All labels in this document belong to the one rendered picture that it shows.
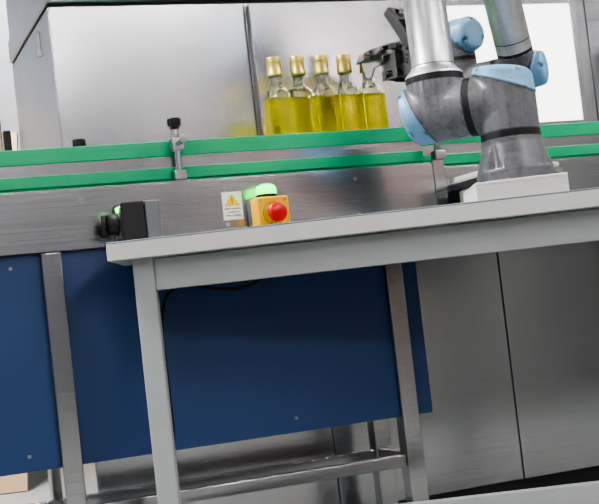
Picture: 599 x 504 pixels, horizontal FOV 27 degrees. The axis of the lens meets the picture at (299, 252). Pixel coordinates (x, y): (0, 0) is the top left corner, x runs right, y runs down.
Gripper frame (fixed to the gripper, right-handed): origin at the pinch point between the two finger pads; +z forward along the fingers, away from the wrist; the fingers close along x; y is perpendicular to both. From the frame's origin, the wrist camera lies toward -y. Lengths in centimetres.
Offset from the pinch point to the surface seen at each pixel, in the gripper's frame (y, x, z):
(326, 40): -7.6, -0.9, 12.9
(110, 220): 34, -72, -2
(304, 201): 33.3, -28.8, -7.8
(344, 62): 0.8, -6.5, 0.4
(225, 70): -2.0, -24.5, 22.7
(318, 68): 1.8, -12.6, 2.6
